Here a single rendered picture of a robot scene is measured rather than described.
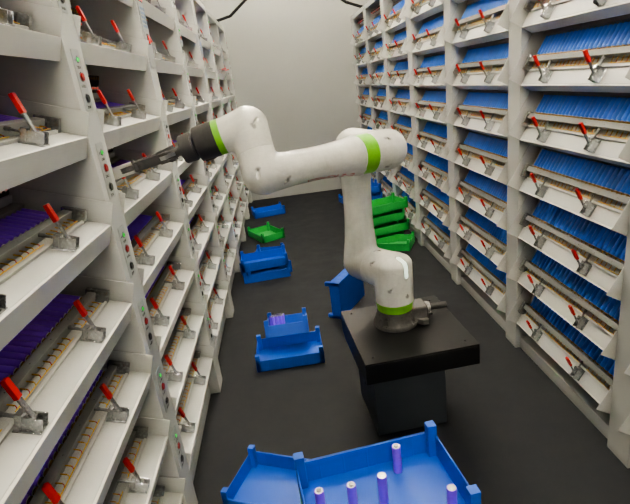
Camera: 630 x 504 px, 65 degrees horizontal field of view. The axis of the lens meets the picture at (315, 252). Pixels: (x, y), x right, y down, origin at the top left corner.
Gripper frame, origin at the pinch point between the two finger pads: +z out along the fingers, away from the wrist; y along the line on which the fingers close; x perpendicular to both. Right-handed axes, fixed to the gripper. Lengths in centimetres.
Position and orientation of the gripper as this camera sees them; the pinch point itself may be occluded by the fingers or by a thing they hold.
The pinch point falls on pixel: (123, 170)
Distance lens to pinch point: 140.3
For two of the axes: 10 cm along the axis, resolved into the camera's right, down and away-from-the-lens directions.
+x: -3.1, -8.9, -3.3
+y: -0.9, -3.2, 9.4
